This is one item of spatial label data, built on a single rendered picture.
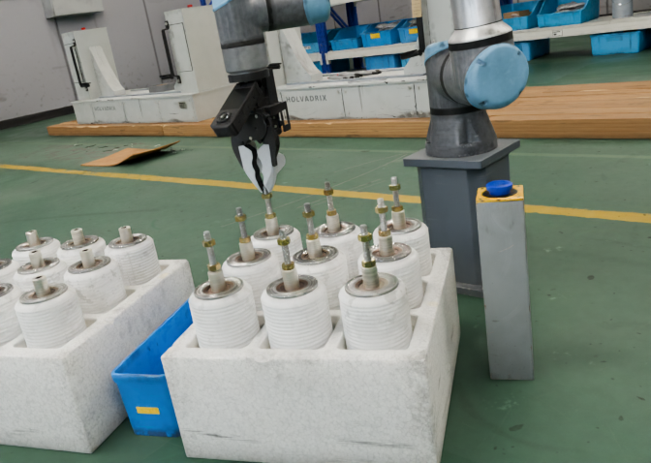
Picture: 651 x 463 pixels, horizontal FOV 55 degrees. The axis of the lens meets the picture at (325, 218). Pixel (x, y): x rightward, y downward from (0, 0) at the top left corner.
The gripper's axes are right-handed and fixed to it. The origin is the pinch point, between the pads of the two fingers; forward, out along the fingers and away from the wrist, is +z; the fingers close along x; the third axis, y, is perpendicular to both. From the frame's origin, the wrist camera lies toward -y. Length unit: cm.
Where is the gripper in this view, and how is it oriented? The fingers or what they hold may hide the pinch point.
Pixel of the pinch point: (263, 186)
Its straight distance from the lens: 113.7
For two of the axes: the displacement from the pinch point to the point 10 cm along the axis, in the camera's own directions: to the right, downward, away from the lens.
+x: -8.8, -0.1, 4.8
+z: 1.5, 9.4, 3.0
